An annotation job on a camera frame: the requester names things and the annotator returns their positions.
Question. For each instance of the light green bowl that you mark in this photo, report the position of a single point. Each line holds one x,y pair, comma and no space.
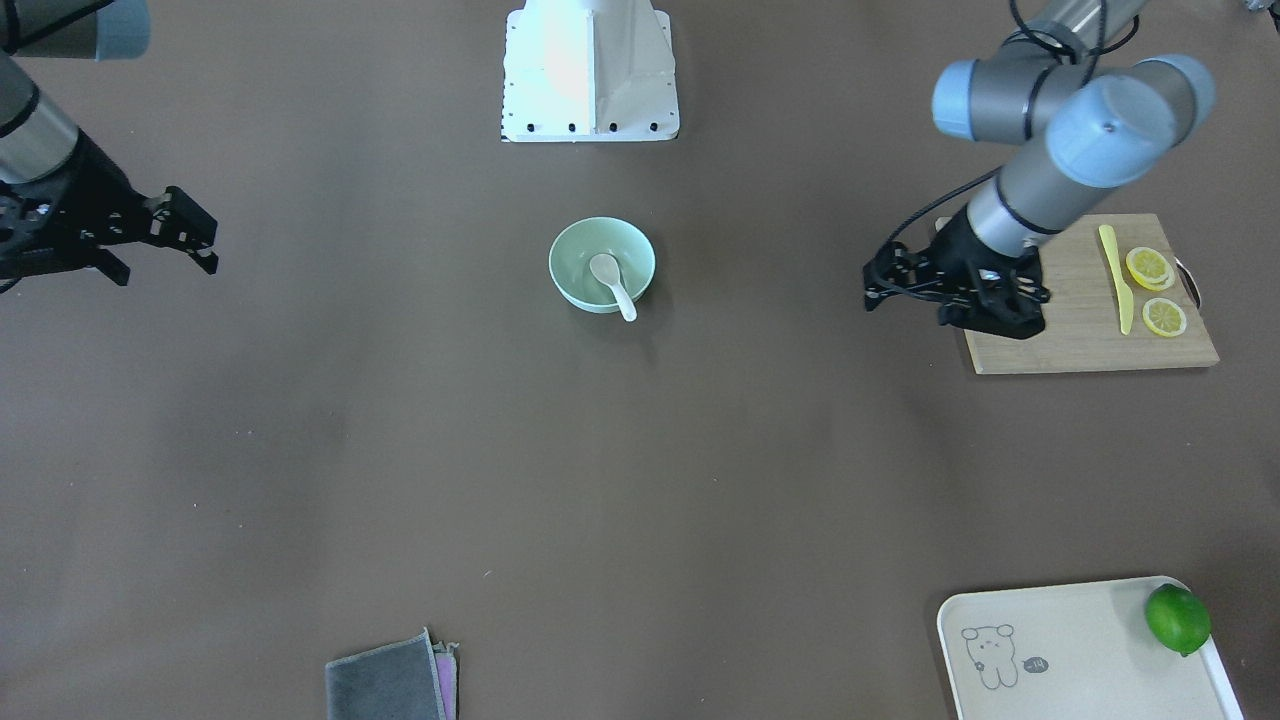
571,251

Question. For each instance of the lemon slice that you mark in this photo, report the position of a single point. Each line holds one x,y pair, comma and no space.
1164,317
1150,269

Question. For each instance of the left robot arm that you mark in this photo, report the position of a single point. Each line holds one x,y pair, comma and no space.
1080,132

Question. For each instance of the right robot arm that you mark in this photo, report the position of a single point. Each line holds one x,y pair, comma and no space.
37,136

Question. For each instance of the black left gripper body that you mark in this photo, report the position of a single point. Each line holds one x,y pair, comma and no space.
958,247

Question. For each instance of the lower lemon slice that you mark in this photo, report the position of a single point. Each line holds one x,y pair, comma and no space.
1164,317

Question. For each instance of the cream rabbit tray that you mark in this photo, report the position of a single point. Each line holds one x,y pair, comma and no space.
1074,651

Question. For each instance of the green lime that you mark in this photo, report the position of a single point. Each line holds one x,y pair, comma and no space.
1177,619

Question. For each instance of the white plastic spoon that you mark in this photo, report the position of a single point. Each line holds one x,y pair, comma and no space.
606,270

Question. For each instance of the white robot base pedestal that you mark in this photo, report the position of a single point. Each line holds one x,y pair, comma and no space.
589,71

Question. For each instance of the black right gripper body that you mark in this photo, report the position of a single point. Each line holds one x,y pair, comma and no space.
88,187

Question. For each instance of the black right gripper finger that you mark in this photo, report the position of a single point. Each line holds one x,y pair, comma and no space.
180,223

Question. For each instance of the bamboo cutting board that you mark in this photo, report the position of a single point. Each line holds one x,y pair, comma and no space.
1082,331

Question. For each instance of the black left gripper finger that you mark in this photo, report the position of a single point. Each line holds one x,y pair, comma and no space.
891,273

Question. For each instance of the grey folded cloth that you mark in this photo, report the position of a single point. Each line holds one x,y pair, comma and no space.
413,679

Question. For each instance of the yellow plastic knife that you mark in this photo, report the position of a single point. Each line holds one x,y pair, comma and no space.
1123,293

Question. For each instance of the upper lemon slice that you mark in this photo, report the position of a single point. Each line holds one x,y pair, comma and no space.
1150,269

